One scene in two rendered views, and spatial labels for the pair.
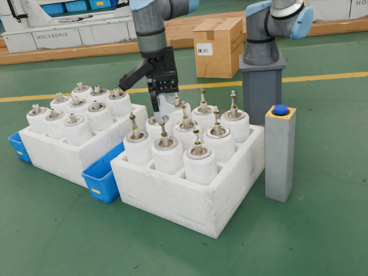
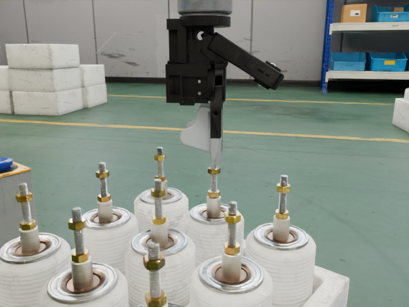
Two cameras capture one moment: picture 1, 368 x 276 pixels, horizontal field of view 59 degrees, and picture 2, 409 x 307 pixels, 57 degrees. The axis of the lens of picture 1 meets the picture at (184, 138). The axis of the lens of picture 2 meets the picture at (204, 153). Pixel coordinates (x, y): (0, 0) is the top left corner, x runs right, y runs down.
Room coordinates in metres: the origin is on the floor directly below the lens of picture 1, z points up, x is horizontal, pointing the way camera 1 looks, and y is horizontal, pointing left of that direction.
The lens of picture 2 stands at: (1.41, 0.06, 0.50)
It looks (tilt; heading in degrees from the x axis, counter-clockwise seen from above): 15 degrees down; 182
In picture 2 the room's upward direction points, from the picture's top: straight up
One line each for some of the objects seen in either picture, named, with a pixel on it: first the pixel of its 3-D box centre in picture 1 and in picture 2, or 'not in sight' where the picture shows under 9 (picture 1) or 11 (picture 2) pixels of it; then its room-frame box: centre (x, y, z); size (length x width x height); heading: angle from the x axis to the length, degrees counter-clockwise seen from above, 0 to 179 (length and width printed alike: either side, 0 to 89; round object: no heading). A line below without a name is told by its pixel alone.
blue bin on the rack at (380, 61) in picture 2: not in sight; (384, 61); (-3.30, 2.06, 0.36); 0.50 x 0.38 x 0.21; 169
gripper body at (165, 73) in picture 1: (160, 70); (199, 62); (0.86, 0.04, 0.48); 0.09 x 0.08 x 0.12; 87
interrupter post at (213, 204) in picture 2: (165, 140); (213, 206); (0.86, 0.06, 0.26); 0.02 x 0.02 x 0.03
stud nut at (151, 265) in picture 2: not in sight; (154, 261); (1.12, 0.01, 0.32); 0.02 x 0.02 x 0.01; 88
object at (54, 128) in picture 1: (62, 136); not in sight; (1.19, 0.49, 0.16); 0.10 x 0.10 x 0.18
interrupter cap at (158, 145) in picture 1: (166, 143); (213, 214); (0.86, 0.06, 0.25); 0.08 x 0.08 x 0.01
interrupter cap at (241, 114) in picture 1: (234, 115); (31, 248); (0.97, -0.18, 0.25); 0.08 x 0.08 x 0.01
